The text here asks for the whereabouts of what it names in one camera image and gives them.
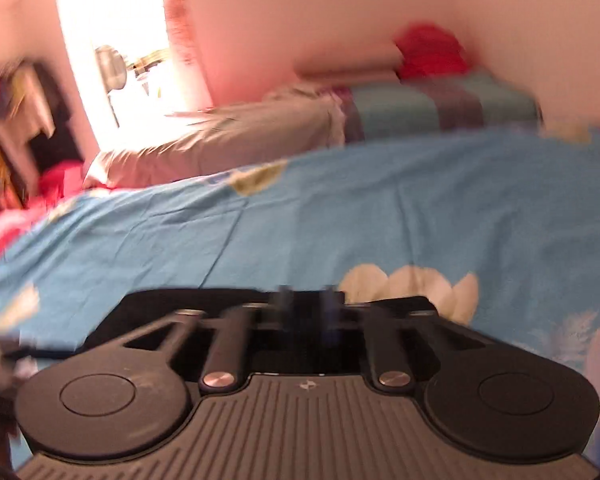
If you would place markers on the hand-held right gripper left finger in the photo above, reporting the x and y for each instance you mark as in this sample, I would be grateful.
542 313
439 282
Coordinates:
282 310

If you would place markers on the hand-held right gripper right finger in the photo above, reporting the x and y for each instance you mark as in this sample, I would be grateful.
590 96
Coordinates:
330 310

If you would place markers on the black pants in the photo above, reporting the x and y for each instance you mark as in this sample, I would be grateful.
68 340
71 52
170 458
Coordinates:
145 305

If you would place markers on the blue printed bed sheet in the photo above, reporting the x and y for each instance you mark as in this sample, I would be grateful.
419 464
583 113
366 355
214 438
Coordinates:
380 210

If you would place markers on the pink cloth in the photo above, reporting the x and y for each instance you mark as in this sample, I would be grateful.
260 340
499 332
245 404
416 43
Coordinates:
10 235

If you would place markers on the beige blanket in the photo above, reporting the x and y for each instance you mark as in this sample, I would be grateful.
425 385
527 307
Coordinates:
220 135

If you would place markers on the red clothes pile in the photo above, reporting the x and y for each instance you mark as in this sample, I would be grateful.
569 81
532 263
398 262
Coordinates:
62 177

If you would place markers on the teal grey striped cloth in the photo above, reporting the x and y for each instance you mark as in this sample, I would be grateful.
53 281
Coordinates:
430 105

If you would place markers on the dark hanging clothes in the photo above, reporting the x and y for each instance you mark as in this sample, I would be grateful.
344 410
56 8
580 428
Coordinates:
35 110

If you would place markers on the red knitted cloth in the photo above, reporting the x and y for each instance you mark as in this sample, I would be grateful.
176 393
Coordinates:
430 50

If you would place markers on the round grey object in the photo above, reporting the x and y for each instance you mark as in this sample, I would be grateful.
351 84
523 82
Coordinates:
110 67

